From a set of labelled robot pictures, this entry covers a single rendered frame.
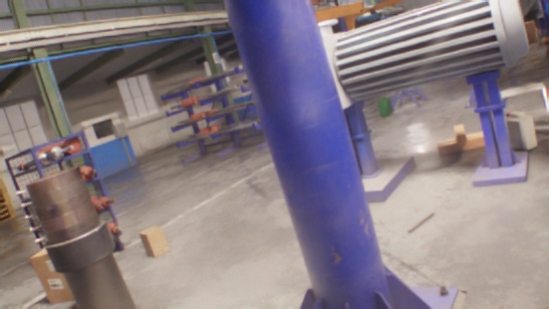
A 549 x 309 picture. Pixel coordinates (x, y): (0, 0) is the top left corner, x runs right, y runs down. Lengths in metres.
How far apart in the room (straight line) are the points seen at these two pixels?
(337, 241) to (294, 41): 0.76
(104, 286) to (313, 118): 1.95
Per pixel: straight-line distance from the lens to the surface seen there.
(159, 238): 3.96
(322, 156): 1.48
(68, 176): 2.79
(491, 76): 3.37
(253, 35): 1.48
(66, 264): 2.85
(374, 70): 3.43
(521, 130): 3.99
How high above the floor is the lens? 1.20
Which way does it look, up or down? 10 degrees down
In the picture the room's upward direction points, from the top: 17 degrees counter-clockwise
